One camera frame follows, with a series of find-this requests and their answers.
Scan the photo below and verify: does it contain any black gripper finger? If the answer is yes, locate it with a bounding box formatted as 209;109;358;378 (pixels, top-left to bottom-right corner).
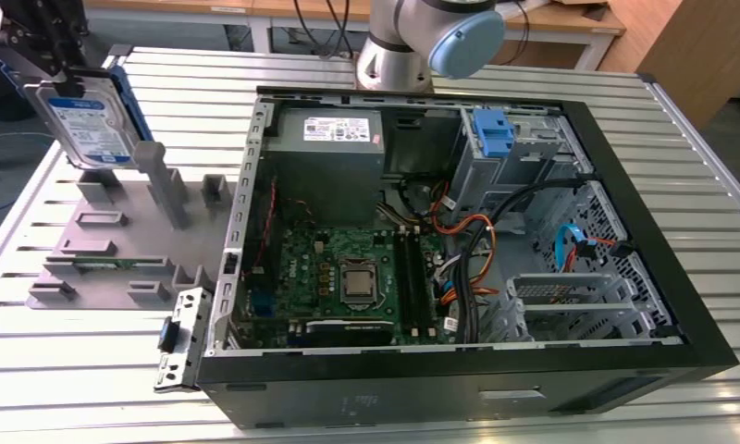
52;64;86;97

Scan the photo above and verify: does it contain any hard disk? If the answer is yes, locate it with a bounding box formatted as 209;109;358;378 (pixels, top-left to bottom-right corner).
0;43;156;171

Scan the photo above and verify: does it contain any blue data wire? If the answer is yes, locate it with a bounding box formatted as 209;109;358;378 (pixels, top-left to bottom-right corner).
553;222;587;275

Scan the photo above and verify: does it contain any red wire with black connector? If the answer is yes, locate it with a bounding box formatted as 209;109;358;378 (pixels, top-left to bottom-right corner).
576;238;635;275

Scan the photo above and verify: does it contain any metal disk bay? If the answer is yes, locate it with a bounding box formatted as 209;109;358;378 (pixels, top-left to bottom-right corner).
477;272;680;343

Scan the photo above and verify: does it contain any white-framed wooden desk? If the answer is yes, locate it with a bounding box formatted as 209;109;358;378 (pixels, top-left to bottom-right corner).
84;0;374;53
468;0;628;70

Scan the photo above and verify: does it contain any grey parts rack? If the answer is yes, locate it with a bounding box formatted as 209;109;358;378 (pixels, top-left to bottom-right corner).
25;142;240;315

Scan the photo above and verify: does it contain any green RAM stick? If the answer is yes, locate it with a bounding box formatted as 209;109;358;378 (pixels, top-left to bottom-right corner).
45;259;165;271

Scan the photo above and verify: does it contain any grey power supply unit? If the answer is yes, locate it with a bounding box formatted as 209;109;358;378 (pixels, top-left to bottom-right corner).
262;106;386;228

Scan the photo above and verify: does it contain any green motherboard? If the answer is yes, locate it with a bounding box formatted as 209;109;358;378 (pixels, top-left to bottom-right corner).
230;224;464;348

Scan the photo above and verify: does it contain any silver CPU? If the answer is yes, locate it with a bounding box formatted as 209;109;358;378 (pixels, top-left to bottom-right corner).
342;269;377;297

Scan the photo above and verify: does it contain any black CPU socket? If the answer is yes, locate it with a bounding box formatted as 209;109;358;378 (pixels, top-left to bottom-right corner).
334;257;388;310

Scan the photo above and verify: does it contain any black RAM slot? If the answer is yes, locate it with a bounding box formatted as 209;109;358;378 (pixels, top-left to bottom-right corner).
393;225;421;338
409;225;439;338

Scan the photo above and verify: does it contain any blue drive latch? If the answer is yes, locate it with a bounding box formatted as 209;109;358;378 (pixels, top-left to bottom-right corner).
471;108;513;158

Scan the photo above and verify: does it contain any black graphics card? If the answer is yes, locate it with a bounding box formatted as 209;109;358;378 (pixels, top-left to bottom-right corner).
286;318;396;348

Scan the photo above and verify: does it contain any metal drive cage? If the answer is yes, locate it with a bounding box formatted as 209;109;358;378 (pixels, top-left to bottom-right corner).
449;108;593;218

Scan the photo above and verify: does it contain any black open PC case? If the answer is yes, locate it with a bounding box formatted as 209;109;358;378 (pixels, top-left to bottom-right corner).
193;84;740;429

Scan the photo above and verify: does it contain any brown wooden cabinet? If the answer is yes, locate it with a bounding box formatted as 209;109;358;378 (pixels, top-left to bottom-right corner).
591;0;740;135

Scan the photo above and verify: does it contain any pale floor cable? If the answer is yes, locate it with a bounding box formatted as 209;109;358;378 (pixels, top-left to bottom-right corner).
0;131;54;152

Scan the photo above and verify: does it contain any thin red wire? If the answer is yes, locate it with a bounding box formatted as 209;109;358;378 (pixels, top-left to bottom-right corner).
250;175;280;275

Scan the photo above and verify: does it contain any thin black cable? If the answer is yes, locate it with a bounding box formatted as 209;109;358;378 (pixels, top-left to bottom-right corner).
290;0;353;60

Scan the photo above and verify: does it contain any metal bracket with blue handle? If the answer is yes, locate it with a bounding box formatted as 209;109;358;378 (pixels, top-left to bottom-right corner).
152;286;214;394

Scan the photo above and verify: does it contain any yellow and black wire bundle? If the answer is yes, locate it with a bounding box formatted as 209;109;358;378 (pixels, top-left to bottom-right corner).
373;175;436;228

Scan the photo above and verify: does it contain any orange wire bundle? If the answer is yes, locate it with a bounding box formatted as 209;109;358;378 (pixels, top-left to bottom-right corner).
429;213;501;307

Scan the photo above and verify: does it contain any black cable bundle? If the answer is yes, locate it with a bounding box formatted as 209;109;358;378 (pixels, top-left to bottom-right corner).
455;175;593;344

